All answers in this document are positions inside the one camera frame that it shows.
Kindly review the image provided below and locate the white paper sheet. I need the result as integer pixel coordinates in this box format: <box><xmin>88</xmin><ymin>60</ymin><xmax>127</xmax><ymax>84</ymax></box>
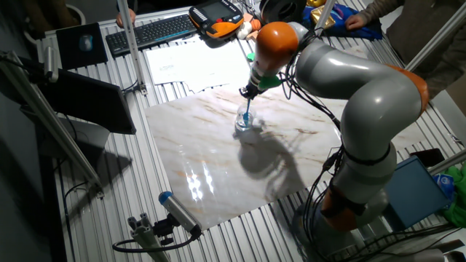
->
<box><xmin>145</xmin><ymin>40</ymin><xmax>253</xmax><ymax>85</ymax></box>
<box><xmin>183</xmin><ymin>72</ymin><xmax>252</xmax><ymax>94</ymax></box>

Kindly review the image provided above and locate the long slanted aluminium bar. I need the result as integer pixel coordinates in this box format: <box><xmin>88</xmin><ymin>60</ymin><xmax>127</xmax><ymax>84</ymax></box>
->
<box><xmin>0</xmin><ymin>50</ymin><xmax>106</xmax><ymax>199</ymax></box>

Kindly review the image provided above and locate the black smartphone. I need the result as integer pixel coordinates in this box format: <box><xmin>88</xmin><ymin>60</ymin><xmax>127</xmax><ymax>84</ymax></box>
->
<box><xmin>409</xmin><ymin>148</ymin><xmax>446</xmax><ymax>168</ymax></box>

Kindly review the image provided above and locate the black orange teach pendant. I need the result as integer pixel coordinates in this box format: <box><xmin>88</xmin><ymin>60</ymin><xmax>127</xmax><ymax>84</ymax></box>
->
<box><xmin>188</xmin><ymin>0</ymin><xmax>245</xmax><ymax>39</ymax></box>

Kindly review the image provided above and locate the blue bag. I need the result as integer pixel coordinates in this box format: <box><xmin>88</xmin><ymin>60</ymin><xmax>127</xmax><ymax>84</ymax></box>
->
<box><xmin>302</xmin><ymin>3</ymin><xmax>384</xmax><ymax>41</ymax></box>

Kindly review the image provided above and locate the black flat monitor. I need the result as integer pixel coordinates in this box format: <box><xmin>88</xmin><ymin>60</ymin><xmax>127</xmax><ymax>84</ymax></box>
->
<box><xmin>38</xmin><ymin>68</ymin><xmax>138</xmax><ymax>135</ymax></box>

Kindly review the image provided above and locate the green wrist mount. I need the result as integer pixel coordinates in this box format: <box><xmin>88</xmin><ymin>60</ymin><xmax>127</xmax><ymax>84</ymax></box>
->
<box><xmin>246</xmin><ymin>52</ymin><xmax>283</xmax><ymax>91</ymax></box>

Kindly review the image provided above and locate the brown sleeved forearm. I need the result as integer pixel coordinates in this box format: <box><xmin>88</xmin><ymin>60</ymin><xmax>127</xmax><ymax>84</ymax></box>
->
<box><xmin>358</xmin><ymin>0</ymin><xmax>407</xmax><ymax>26</ymax></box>

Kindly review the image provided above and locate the short aluminium frame bar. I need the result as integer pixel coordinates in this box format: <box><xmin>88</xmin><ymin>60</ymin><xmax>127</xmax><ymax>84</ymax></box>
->
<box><xmin>427</xmin><ymin>148</ymin><xmax>466</xmax><ymax>176</ymax></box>

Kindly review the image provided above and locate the small grey pole camera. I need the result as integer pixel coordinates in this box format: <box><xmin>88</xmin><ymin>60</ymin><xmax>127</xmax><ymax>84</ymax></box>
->
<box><xmin>43</xmin><ymin>45</ymin><xmax>60</xmax><ymax>83</ymax></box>

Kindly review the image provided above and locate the black computer keyboard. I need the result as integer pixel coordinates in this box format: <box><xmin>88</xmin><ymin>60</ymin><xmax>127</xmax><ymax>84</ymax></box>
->
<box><xmin>105</xmin><ymin>13</ymin><xmax>200</xmax><ymax>58</ymax></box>

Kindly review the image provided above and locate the slim aluminium upright post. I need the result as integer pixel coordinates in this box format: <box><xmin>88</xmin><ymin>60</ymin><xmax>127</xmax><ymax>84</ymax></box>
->
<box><xmin>315</xmin><ymin>0</ymin><xmax>336</xmax><ymax>32</ymax></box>

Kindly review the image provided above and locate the marble pattern mat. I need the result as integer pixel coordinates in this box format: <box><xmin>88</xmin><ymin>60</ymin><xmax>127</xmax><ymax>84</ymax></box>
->
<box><xmin>144</xmin><ymin>71</ymin><xmax>427</xmax><ymax>231</ymax></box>

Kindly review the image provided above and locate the clear glass beaker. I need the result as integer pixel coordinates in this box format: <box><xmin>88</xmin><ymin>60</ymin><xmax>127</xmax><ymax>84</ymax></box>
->
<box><xmin>234</xmin><ymin>103</ymin><xmax>257</xmax><ymax>132</ymax></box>

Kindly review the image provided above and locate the black camera clamp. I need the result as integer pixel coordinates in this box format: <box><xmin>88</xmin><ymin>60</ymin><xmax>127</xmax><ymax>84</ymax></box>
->
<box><xmin>152</xmin><ymin>214</ymin><xmax>180</xmax><ymax>247</ymax></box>

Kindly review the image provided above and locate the blue snack packet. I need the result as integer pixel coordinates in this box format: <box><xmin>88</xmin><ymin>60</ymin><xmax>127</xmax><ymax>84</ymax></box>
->
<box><xmin>433</xmin><ymin>172</ymin><xmax>456</xmax><ymax>199</ymax></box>

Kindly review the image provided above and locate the blue stirring rod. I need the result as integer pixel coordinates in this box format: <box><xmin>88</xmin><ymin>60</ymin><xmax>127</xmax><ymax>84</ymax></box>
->
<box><xmin>242</xmin><ymin>98</ymin><xmax>253</xmax><ymax>123</ymax></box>

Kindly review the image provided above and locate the white plush toy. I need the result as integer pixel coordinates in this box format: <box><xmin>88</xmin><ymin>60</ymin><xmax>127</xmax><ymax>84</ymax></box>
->
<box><xmin>236</xmin><ymin>21</ymin><xmax>253</xmax><ymax>40</ymax></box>

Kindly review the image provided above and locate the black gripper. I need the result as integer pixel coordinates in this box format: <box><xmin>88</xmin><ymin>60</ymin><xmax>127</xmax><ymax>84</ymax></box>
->
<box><xmin>239</xmin><ymin>82</ymin><xmax>261</xmax><ymax>101</ymax></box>

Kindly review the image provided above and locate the person torso brown sweater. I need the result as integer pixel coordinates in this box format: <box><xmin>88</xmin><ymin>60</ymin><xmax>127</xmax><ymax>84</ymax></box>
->
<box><xmin>385</xmin><ymin>0</ymin><xmax>466</xmax><ymax>99</ymax></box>

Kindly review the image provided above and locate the grey computer mouse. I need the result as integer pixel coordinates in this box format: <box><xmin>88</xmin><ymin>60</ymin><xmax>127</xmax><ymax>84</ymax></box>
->
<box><xmin>79</xmin><ymin>34</ymin><xmax>94</xmax><ymax>52</ymax></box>

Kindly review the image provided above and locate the grey monitor base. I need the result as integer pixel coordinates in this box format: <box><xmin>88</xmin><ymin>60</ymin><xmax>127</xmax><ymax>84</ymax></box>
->
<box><xmin>39</xmin><ymin>116</ymin><xmax>111</xmax><ymax>158</ymax></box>

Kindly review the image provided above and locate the bare hand on blue bag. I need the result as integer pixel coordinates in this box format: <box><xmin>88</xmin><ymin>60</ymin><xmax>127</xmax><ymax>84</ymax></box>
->
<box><xmin>344</xmin><ymin>13</ymin><xmax>366</xmax><ymax>31</ymax></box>

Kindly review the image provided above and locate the grey camera with blue cap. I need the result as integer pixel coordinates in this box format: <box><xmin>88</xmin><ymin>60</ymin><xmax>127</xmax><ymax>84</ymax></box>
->
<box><xmin>158</xmin><ymin>191</ymin><xmax>203</xmax><ymax>237</ymax></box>

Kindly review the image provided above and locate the bare hand at keyboard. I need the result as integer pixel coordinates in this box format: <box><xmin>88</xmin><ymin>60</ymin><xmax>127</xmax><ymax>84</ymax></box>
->
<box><xmin>116</xmin><ymin>9</ymin><xmax>137</xmax><ymax>29</ymax></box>

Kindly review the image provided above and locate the aluminium camera mount profile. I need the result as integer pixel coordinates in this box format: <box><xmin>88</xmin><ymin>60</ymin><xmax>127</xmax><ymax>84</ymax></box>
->
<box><xmin>127</xmin><ymin>213</ymin><xmax>170</xmax><ymax>262</ymax></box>

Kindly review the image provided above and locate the gold wrapped box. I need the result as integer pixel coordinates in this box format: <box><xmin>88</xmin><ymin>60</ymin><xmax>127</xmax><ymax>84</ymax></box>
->
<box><xmin>311</xmin><ymin>5</ymin><xmax>336</xmax><ymax>30</ymax></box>

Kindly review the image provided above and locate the blue box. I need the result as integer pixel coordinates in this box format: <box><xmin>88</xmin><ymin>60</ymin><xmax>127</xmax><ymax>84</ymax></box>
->
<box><xmin>384</xmin><ymin>155</ymin><xmax>452</xmax><ymax>231</ymax></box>

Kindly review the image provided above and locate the black mouse pad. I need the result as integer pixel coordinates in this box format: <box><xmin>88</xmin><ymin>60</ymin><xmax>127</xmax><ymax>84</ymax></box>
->
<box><xmin>55</xmin><ymin>22</ymin><xmax>109</xmax><ymax>71</ymax></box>

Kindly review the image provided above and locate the black camera cable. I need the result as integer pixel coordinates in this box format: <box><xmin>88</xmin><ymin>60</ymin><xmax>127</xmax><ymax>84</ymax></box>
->
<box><xmin>111</xmin><ymin>232</ymin><xmax>203</xmax><ymax>254</ymax></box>

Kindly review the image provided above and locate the thin aluminium frame bar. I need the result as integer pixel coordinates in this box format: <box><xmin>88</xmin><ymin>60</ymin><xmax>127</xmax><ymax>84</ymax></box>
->
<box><xmin>406</xmin><ymin>3</ymin><xmax>466</xmax><ymax>72</ymax></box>

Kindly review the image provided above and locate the green cloth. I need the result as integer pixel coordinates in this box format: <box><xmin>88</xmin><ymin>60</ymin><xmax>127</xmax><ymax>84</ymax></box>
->
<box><xmin>442</xmin><ymin>165</ymin><xmax>466</xmax><ymax>229</ymax></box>

